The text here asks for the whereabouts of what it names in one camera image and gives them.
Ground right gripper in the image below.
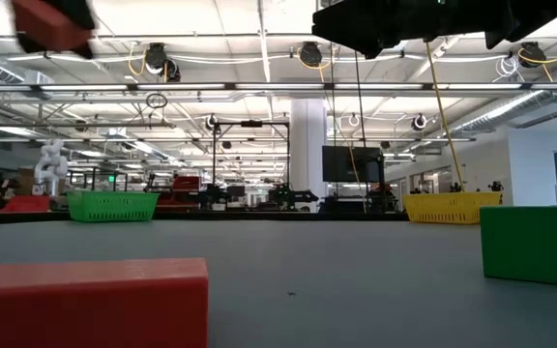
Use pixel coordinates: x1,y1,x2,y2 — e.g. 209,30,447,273
310,0,488,60

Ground white robot figure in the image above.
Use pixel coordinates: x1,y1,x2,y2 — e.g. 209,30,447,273
33,138,71,197

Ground black wall monitor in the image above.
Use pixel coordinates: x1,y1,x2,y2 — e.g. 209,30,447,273
321,144,382,184

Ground cardboard box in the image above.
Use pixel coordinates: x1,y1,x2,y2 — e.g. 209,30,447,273
16,166,38,194

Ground hanging cable loop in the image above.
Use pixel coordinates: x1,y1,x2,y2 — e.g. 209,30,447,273
145,92,169,109

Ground black table side rail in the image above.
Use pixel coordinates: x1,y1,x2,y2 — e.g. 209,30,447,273
0,210,557,227

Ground red rectangular block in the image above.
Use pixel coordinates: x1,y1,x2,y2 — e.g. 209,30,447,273
0,257,210,348

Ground white coiled cable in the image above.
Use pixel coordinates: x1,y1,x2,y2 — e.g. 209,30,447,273
493,55,521,81

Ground yellow hanging cable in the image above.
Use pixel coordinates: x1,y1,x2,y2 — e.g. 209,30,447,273
425,41,467,193

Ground black frame stand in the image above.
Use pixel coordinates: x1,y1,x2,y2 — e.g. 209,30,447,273
212,119,292,214

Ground large green block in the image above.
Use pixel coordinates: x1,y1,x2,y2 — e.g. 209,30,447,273
479,205,557,288

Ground white column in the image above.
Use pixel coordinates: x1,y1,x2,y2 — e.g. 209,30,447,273
289,99,329,214

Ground green plastic basket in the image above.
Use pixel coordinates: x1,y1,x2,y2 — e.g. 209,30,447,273
65,189,161,223

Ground red cube block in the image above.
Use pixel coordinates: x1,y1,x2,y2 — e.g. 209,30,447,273
10,0,93,53

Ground yellow plastic basket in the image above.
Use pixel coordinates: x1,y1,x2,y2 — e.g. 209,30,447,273
401,190,502,225

